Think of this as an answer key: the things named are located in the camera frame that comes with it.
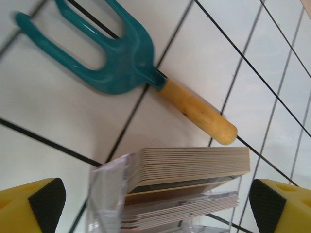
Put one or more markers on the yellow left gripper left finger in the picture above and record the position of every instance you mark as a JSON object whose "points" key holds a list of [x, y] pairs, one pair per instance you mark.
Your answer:
{"points": [[14, 213]]}

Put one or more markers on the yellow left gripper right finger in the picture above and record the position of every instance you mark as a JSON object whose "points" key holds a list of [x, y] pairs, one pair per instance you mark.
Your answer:
{"points": [[291, 213]]}

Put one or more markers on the clear acrylic card stand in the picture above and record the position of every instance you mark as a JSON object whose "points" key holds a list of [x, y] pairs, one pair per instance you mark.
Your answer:
{"points": [[107, 194]]}

